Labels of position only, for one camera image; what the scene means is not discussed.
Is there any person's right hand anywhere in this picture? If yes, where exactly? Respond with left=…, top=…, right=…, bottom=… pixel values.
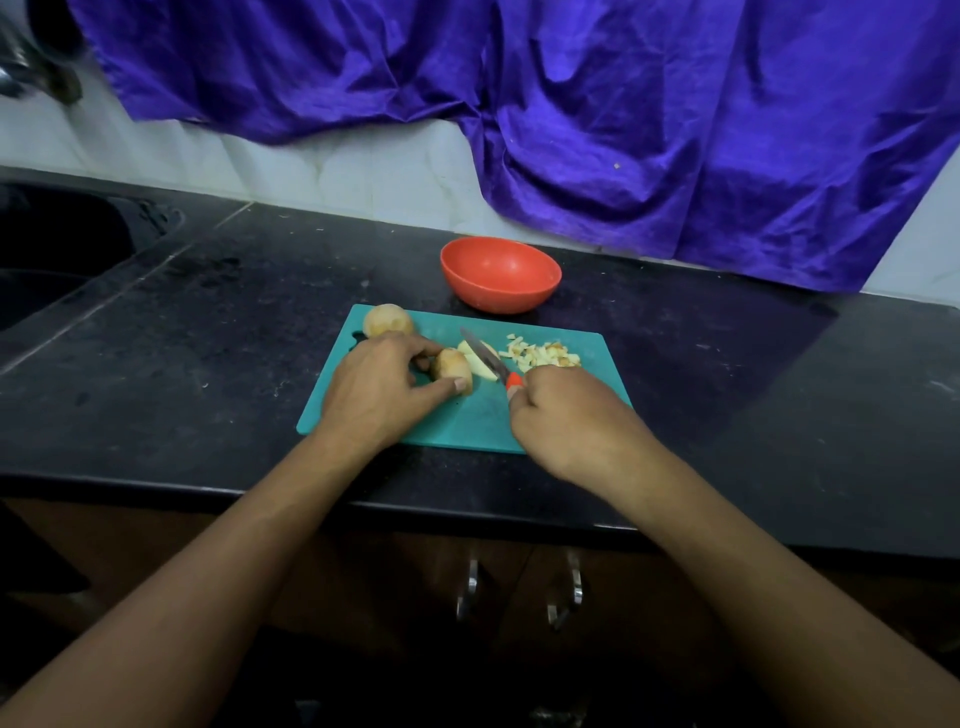
left=507, top=364, right=662, bottom=494

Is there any metal faucet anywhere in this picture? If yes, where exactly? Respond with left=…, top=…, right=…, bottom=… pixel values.
left=0, top=18, right=84, bottom=104

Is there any purple cloth curtain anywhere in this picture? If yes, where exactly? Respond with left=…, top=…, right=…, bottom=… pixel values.
left=67, top=0, right=960, bottom=294

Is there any pile of diced apple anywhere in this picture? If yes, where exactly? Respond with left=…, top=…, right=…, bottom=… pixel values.
left=504, top=334, right=584, bottom=374

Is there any dark kitchen sink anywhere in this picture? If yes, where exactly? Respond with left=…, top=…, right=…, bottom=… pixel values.
left=0, top=183, right=185, bottom=332

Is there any person's left forearm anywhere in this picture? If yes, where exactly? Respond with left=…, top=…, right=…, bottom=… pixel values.
left=0, top=426, right=362, bottom=728

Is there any person's right forearm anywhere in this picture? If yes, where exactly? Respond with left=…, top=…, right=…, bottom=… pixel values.
left=607, top=442, right=960, bottom=728

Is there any whole brown potato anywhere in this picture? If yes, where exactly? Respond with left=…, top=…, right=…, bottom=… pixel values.
left=432, top=348, right=476, bottom=395

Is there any metal cabinet handle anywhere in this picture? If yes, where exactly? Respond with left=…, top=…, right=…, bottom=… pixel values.
left=546, top=549, right=585, bottom=629
left=457, top=552, right=483, bottom=620

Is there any orange bowl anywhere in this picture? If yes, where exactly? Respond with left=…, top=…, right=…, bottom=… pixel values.
left=439, top=235, right=564, bottom=315

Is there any person's left hand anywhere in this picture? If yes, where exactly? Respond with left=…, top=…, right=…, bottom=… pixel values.
left=312, top=331, right=470, bottom=455

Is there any teal plastic cutting board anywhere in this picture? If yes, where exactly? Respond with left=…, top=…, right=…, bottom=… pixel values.
left=295, top=304, right=633, bottom=455

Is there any red-handled kitchen knife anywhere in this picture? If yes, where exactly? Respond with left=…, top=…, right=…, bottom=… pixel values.
left=460, top=328, right=527, bottom=398

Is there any brown potato half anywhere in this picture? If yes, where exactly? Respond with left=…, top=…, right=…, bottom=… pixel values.
left=361, top=303, right=417, bottom=341

